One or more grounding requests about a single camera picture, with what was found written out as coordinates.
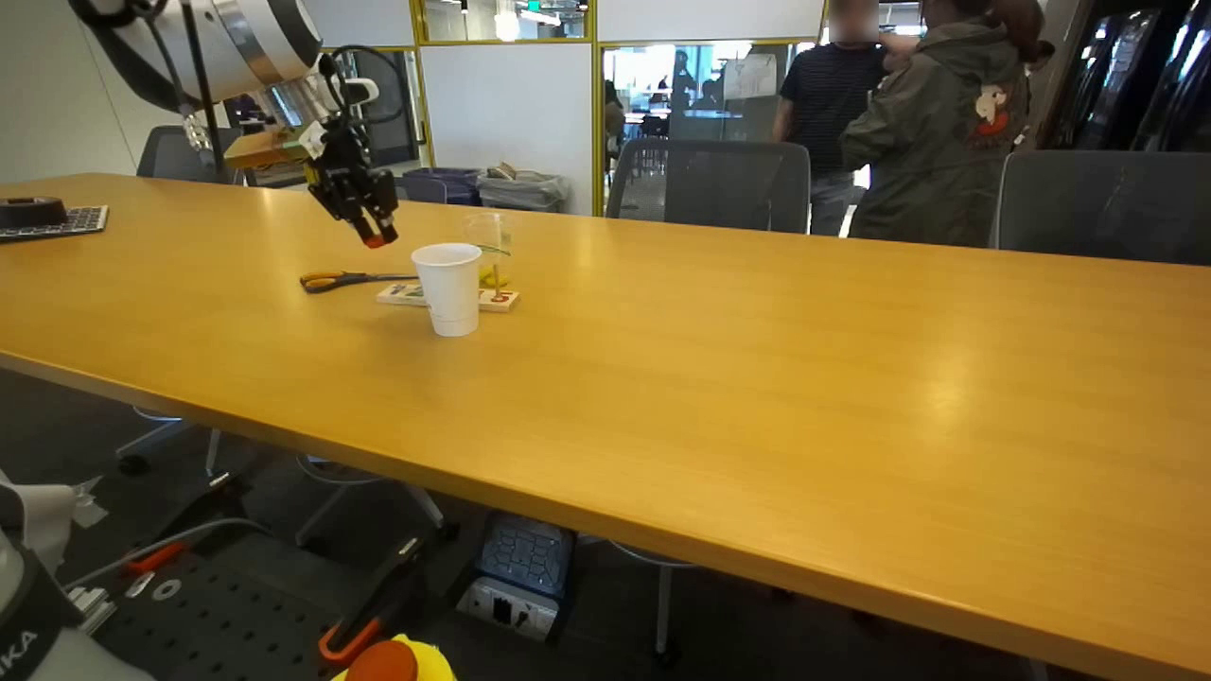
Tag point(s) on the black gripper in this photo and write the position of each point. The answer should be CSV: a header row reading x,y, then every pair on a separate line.
x,y
338,185

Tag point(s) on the orange plastic disc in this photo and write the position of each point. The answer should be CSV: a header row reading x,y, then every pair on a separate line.
x,y
375,236

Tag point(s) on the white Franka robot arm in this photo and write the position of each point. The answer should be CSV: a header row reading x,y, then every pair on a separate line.
x,y
228,44

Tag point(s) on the dark blue storage bin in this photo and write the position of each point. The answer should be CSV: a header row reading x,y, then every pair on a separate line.
x,y
439,185

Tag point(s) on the white paper cup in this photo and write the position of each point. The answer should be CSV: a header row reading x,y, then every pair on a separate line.
x,y
450,295

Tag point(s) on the clear plastic cup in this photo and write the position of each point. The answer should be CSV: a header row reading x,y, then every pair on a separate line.
x,y
496,260

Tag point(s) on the grey storage bin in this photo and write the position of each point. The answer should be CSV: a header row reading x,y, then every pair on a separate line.
x,y
523,192

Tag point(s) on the yellow framed glass partition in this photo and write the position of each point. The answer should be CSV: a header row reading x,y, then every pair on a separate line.
x,y
505,115

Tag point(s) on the grey mesh chair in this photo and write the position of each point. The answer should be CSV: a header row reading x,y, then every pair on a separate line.
x,y
1111,202
722,181
173,155

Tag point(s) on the grey laptop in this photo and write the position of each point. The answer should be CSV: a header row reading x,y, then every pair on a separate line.
x,y
82,224

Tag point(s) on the flat black device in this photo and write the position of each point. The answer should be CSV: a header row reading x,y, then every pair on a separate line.
x,y
33,212

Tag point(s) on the grey blue box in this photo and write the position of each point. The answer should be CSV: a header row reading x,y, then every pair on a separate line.
x,y
531,552

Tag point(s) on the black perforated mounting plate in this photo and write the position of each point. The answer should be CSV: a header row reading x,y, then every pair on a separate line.
x,y
238,619

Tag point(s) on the man in black t-shirt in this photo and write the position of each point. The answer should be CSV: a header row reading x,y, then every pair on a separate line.
x,y
827,106

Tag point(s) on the woman in olive jacket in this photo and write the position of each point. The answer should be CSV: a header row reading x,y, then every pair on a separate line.
x,y
946,136

